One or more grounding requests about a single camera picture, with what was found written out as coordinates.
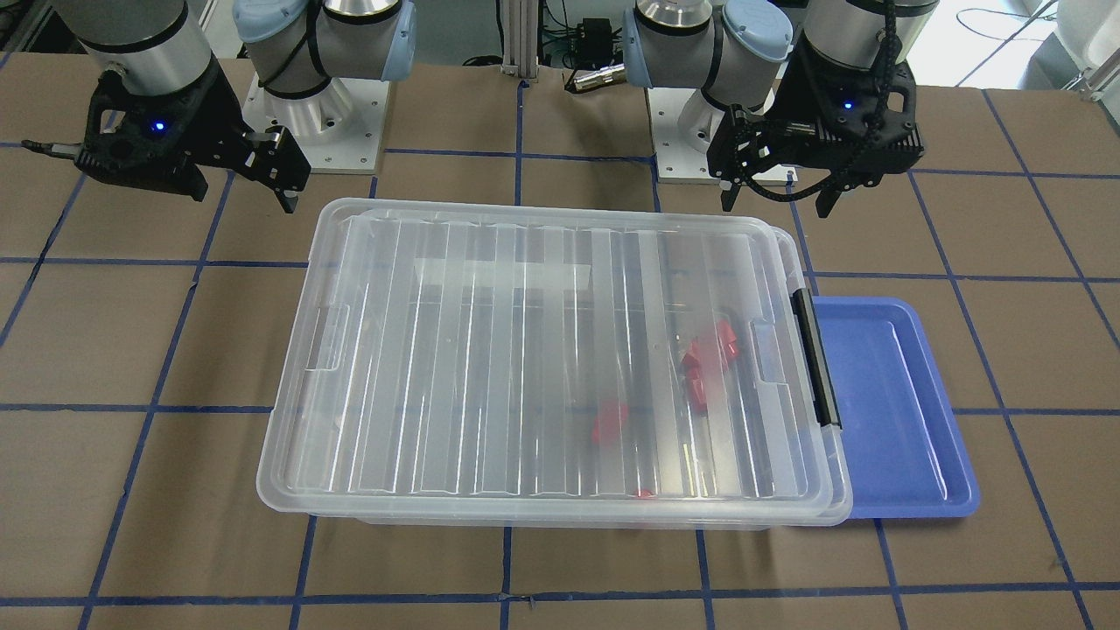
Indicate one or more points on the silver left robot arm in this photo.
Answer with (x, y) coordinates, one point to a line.
(735, 53)

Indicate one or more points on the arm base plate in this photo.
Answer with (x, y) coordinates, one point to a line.
(682, 125)
(339, 130)

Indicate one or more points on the blue plastic tray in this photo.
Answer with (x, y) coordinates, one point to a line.
(906, 456)

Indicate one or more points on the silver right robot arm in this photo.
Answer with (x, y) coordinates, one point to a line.
(297, 47)

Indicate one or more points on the clear plastic storage box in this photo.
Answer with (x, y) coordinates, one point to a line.
(787, 306)

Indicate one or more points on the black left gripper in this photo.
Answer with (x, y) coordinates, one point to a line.
(778, 123)

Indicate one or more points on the black power adapter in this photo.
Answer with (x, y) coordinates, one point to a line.
(594, 41)

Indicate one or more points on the clear plastic box lid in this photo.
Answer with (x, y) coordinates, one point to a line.
(542, 367)

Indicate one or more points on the black box latch handle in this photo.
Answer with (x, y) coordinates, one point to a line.
(822, 390)

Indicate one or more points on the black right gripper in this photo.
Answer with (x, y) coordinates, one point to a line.
(218, 117)

